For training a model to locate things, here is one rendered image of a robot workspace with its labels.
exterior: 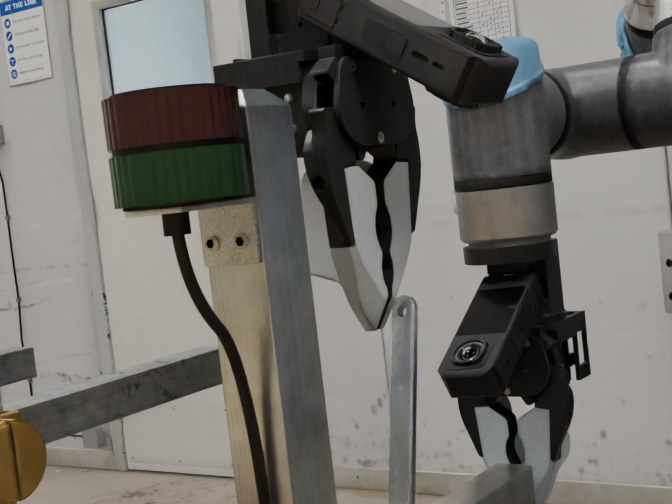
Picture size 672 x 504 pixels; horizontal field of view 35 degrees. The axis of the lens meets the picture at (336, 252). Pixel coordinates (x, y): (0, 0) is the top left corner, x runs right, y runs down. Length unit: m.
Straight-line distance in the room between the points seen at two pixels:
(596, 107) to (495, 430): 0.26
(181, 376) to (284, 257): 0.38
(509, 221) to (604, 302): 2.49
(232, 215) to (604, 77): 0.45
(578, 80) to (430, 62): 0.37
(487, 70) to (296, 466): 0.21
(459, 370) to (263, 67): 0.29
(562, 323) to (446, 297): 2.66
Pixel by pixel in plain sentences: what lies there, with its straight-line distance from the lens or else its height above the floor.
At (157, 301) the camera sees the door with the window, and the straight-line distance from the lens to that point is 4.23.
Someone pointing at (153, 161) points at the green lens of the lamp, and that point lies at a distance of 0.46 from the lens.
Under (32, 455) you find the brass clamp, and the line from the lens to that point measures 0.69.
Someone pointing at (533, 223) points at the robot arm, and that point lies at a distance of 0.81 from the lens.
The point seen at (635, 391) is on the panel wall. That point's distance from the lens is 3.31.
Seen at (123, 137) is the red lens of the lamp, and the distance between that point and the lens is 0.46.
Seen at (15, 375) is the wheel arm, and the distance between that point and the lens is 1.09.
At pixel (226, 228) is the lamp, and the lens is 0.50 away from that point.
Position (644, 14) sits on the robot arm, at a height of 1.23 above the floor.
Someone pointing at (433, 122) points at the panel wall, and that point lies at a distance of 3.45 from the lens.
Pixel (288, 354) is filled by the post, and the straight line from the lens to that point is 0.51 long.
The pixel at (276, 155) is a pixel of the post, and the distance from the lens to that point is 0.51.
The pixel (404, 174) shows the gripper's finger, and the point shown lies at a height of 1.09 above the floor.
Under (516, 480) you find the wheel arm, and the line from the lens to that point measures 0.82.
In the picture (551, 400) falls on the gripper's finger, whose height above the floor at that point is 0.91.
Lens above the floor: 1.09
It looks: 4 degrees down
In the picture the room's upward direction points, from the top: 7 degrees counter-clockwise
